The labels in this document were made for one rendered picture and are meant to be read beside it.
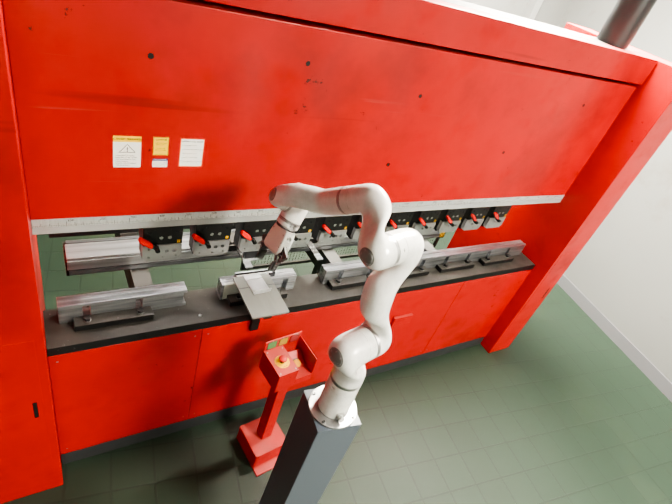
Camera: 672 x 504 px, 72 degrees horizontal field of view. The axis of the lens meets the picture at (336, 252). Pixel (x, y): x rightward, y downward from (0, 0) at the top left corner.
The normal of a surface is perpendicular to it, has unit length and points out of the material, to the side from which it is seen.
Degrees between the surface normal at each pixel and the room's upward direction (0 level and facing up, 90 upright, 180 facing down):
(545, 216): 90
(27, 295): 90
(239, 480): 0
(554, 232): 90
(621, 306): 90
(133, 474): 0
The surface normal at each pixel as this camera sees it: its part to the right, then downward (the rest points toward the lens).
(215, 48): 0.46, 0.63
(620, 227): -0.90, 0.00
